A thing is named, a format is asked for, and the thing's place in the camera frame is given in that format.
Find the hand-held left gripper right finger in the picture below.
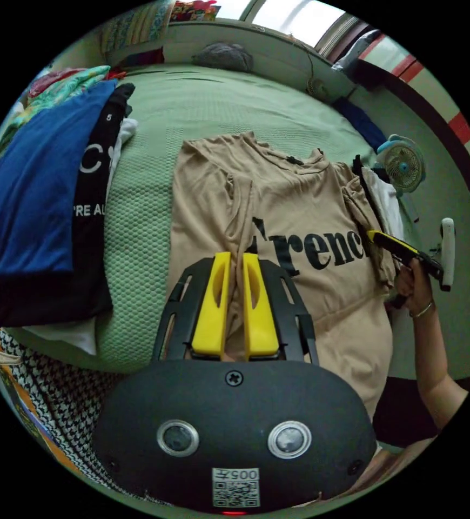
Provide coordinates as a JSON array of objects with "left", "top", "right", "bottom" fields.
[{"left": 242, "top": 252, "right": 280, "bottom": 362}]

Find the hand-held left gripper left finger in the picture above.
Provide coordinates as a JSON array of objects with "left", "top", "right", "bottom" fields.
[{"left": 191, "top": 251, "right": 232, "bottom": 361}]

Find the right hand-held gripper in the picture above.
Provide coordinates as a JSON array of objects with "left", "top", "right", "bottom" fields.
[{"left": 366, "top": 230, "right": 446, "bottom": 311}]

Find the dark yellow t-shirt with print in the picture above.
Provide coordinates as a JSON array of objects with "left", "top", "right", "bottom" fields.
[{"left": 166, "top": 131, "right": 398, "bottom": 422}]

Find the person's right forearm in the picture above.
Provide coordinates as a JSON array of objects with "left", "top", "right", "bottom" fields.
[{"left": 408, "top": 304, "right": 470, "bottom": 433}]

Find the person's right hand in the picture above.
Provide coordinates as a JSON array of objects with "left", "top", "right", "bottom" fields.
[{"left": 393, "top": 257, "right": 437, "bottom": 318}]

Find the white and black clothes pile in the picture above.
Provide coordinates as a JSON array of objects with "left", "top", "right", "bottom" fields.
[{"left": 351, "top": 155, "right": 407, "bottom": 244}]

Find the small blue table fan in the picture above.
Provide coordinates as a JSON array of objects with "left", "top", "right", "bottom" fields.
[{"left": 374, "top": 134, "right": 427, "bottom": 198}]

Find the dark blue garment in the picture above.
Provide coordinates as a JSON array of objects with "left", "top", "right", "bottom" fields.
[{"left": 334, "top": 96, "right": 388, "bottom": 153}]

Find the person's body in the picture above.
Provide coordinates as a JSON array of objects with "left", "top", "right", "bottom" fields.
[{"left": 356, "top": 376, "right": 442, "bottom": 487}]

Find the houndstooth patterned cloth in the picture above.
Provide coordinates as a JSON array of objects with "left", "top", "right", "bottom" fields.
[{"left": 0, "top": 327, "right": 151, "bottom": 502}]

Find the bed with green mat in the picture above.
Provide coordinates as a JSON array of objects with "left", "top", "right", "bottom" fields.
[{"left": 4, "top": 61, "right": 386, "bottom": 374}]

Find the pile of clothes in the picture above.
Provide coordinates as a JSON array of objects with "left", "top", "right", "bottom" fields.
[{"left": 0, "top": 79, "right": 139, "bottom": 357}]

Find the window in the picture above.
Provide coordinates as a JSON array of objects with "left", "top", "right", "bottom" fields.
[{"left": 239, "top": 0, "right": 347, "bottom": 39}]

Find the grey cushion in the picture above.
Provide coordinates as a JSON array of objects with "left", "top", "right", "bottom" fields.
[{"left": 192, "top": 42, "right": 255, "bottom": 74}]

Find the floral quilt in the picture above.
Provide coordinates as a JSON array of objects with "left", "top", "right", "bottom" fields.
[{"left": 0, "top": 64, "right": 112, "bottom": 159}]

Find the patterned pillow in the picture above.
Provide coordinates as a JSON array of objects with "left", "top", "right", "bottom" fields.
[{"left": 99, "top": 2, "right": 173, "bottom": 56}]

